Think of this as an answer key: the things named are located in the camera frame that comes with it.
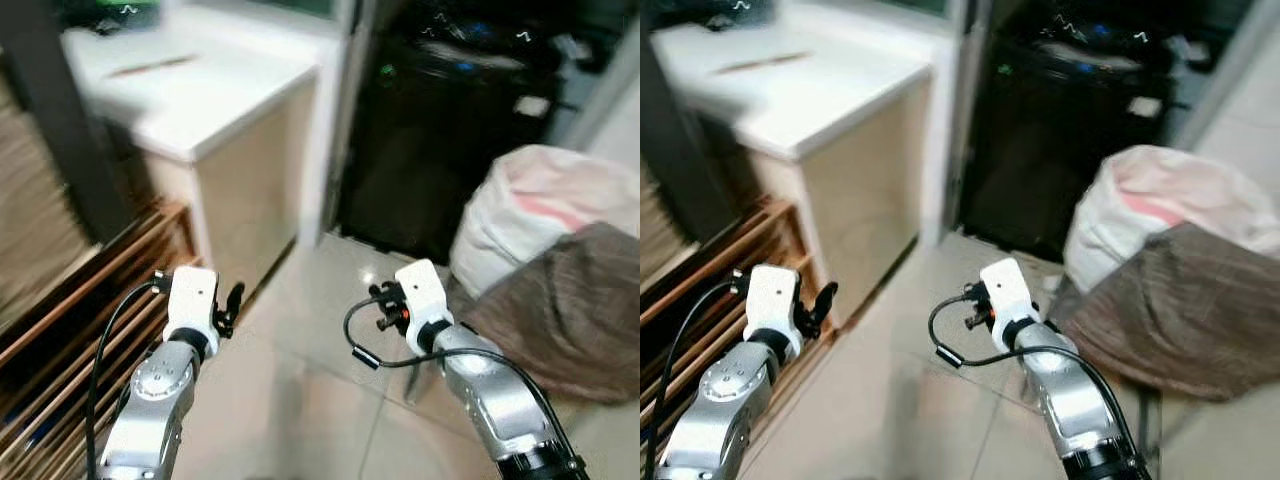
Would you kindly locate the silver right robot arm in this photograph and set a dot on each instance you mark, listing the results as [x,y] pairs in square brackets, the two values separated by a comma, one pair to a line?
[1075,400]
[500,400]

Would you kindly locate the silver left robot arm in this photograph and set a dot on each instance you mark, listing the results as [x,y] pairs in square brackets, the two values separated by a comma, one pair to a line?
[722,400]
[150,400]

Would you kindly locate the black washing machine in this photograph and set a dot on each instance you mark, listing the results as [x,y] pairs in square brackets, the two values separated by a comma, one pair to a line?
[440,130]
[1050,130]

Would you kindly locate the wooden slatted rack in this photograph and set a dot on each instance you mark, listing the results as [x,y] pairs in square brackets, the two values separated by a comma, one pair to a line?
[690,320]
[70,330]

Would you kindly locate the brown cloth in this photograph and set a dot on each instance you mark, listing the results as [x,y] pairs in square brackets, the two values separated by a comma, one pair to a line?
[570,310]
[1190,310]

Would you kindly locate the white laundry bag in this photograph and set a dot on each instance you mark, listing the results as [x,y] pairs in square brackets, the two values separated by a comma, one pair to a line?
[540,190]
[1160,185]

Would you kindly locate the white-topped beige cabinet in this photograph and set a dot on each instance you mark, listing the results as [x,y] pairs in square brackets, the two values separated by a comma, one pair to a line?
[810,110]
[200,110]

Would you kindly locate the thin brown stick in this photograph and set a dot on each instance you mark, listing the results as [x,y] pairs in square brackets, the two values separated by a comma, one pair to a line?
[150,66]
[760,63]

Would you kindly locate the green and black object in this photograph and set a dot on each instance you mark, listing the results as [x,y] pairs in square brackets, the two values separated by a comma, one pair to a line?
[125,12]
[735,8]

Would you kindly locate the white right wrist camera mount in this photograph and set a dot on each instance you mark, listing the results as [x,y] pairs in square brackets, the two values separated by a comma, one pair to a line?
[1008,295]
[425,300]

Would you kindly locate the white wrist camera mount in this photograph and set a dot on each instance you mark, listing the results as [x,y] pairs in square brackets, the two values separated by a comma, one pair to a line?
[772,298]
[1008,295]
[425,300]
[190,300]

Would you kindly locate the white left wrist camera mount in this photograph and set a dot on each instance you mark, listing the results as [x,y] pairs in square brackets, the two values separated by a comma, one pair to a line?
[772,298]
[190,300]

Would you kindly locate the dark upright post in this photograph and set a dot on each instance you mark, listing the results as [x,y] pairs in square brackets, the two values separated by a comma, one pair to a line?
[672,160]
[50,120]

